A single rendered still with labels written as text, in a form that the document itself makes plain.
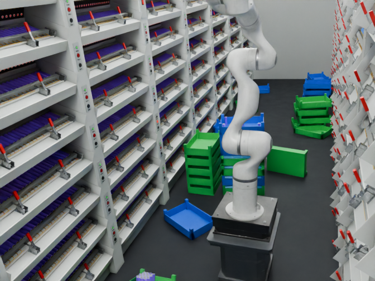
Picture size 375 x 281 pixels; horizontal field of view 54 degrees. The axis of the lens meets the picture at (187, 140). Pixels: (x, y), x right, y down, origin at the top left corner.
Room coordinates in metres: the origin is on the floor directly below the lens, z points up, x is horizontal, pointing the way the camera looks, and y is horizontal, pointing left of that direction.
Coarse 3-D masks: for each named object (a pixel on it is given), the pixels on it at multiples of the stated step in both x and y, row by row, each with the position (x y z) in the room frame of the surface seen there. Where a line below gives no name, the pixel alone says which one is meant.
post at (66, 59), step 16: (48, 16) 1.64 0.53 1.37; (64, 16) 1.63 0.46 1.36; (80, 48) 1.69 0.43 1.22; (64, 64) 1.63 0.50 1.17; (80, 80) 1.64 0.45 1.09; (80, 96) 1.62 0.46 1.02; (80, 112) 1.62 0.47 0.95; (96, 128) 1.69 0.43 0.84; (80, 144) 1.63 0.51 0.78; (96, 160) 1.64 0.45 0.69; (96, 176) 1.62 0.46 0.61; (96, 208) 1.63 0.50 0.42; (112, 208) 1.69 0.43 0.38; (112, 240) 1.64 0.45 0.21; (112, 272) 1.62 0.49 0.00
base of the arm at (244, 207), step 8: (240, 184) 1.52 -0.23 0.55; (248, 184) 1.51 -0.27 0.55; (256, 184) 1.54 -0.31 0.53; (240, 192) 1.52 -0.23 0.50; (248, 192) 1.51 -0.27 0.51; (256, 192) 1.54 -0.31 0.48; (240, 200) 1.52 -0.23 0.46; (248, 200) 1.51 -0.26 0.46; (256, 200) 1.54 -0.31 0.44; (232, 208) 1.57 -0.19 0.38; (240, 208) 1.51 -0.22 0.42; (248, 208) 1.51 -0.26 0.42; (256, 208) 1.53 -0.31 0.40; (232, 216) 1.50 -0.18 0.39; (240, 216) 1.49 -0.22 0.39; (248, 216) 1.49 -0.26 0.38; (256, 216) 1.49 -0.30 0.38
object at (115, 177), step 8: (152, 136) 2.27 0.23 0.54; (144, 144) 2.18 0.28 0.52; (152, 144) 2.21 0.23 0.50; (128, 152) 2.06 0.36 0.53; (136, 152) 2.07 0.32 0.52; (144, 152) 2.09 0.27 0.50; (128, 160) 1.97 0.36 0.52; (136, 160) 1.99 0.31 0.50; (112, 168) 1.86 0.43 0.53; (128, 168) 1.90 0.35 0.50; (112, 176) 1.79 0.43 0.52; (120, 176) 1.81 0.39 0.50; (112, 184) 1.73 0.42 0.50
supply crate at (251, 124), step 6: (222, 114) 2.50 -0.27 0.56; (222, 120) 2.50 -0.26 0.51; (228, 120) 2.51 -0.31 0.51; (252, 120) 2.47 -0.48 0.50; (258, 120) 2.47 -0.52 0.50; (222, 126) 2.47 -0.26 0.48; (228, 126) 2.46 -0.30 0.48; (246, 126) 2.42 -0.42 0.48; (252, 126) 2.28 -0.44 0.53; (258, 126) 2.27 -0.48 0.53; (264, 126) 2.27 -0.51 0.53; (222, 132) 2.32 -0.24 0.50
